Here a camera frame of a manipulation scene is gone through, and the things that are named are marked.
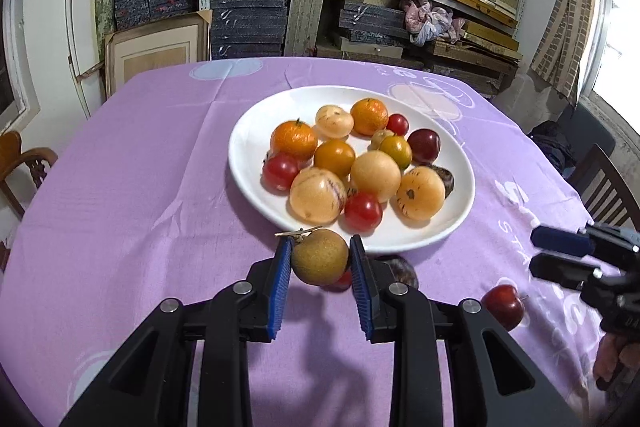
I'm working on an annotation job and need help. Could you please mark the yellow pepino melon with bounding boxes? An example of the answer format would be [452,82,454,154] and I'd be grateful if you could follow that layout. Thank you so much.
[396,166,446,222]
[289,167,347,227]

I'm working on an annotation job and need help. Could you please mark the yellow-green tomato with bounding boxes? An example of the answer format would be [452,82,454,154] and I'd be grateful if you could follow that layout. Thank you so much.
[379,134,414,170]

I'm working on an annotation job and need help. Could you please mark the mandarin orange with stem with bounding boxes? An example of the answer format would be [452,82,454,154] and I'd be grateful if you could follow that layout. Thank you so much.
[270,119,319,160]

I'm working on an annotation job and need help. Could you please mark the orange-yellow tomato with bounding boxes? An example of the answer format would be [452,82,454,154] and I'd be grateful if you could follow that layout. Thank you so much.
[313,139,357,180]

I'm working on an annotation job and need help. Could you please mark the upright grey woven boxes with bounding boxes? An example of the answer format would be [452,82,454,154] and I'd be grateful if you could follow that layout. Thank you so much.
[284,0,326,56]

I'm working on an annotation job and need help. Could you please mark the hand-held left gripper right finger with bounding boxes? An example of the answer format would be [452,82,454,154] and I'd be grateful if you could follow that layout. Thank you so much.
[349,234,583,427]

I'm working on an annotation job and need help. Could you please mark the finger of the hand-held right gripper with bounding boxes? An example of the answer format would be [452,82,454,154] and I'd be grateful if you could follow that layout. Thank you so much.
[531,223,640,258]
[529,253,608,290]

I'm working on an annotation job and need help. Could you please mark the pink cloth bundle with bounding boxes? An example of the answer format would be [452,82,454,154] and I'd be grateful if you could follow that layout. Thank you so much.
[404,0,467,48]

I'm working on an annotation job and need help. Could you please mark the stack of dark flat boxes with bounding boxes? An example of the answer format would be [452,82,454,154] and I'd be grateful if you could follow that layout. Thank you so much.
[330,0,407,58]

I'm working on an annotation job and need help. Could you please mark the dark bag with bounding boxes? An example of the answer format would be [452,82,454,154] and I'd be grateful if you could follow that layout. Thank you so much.
[527,119,577,178]

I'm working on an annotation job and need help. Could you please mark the purple-striped pepino melon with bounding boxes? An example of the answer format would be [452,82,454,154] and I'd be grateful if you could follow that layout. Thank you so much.
[315,105,355,140]
[350,150,402,202]

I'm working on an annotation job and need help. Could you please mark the large red tomato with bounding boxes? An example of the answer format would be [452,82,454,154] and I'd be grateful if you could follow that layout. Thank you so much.
[262,152,301,192]

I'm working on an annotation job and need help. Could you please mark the bright window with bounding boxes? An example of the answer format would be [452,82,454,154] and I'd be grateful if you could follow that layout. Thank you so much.
[582,0,640,142]

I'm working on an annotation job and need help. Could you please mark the stack of dark grey boxes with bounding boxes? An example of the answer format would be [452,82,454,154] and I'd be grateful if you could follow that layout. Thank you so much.
[210,0,290,60]

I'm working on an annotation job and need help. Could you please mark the person's right hand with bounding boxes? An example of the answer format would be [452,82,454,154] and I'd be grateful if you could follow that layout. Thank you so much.
[592,334,632,390]

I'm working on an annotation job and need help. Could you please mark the beige picture frame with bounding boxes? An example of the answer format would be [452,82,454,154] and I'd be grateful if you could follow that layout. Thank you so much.
[104,10,213,100]

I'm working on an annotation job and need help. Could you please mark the white-framed window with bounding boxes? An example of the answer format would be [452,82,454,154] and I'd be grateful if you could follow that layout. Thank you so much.
[0,0,41,128]

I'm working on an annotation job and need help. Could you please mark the medium red tomato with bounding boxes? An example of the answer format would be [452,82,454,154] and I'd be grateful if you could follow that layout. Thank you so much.
[343,192,384,233]

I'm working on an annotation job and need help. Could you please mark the brick-pattern curtain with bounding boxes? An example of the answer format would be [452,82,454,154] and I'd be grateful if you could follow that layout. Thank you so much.
[530,0,603,105]

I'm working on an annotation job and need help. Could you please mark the wrinkled dark passion fruit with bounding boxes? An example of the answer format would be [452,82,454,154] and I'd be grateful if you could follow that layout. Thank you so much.
[375,255,420,290]
[425,164,456,198]

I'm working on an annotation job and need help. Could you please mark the light brown wooden chair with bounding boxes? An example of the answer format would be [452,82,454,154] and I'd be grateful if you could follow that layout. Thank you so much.
[0,131,60,273]

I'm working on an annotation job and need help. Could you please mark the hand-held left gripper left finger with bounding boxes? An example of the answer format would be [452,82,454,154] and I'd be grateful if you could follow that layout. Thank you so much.
[59,237,293,427]

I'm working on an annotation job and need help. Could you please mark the red cherry tomato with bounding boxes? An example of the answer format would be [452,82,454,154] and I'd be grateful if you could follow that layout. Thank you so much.
[325,269,353,293]
[386,113,410,136]

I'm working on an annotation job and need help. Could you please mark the white door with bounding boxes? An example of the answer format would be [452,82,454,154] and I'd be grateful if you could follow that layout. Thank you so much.
[65,0,108,120]

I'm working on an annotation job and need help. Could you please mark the dark red plum with stem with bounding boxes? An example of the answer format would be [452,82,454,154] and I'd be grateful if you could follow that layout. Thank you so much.
[481,284,530,332]

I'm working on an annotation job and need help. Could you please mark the dark wooden chair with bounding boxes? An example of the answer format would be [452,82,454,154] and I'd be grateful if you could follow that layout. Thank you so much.
[567,143,640,228]

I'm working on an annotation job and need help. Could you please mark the white oval plate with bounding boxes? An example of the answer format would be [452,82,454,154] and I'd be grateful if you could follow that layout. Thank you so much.
[228,85,476,254]

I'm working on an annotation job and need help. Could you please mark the brown longan with twig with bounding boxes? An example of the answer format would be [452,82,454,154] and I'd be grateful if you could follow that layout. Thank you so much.
[275,226,350,286]

